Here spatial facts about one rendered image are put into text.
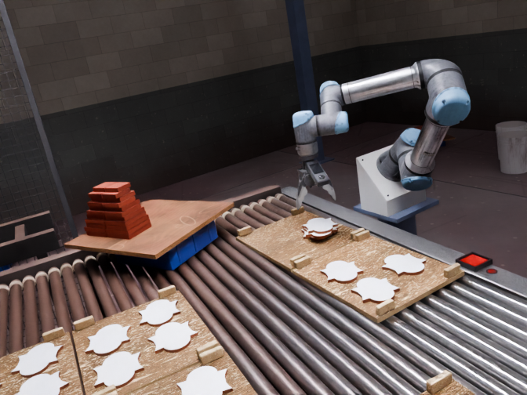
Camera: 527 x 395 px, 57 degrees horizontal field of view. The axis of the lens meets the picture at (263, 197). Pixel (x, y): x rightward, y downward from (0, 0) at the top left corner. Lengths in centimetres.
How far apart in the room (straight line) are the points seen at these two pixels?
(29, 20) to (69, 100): 93
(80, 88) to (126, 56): 70
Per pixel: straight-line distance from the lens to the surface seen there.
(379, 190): 212
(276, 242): 186
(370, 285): 148
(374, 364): 123
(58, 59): 620
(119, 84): 634
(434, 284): 149
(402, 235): 185
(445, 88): 168
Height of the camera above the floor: 169
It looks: 18 degrees down
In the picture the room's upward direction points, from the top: 10 degrees counter-clockwise
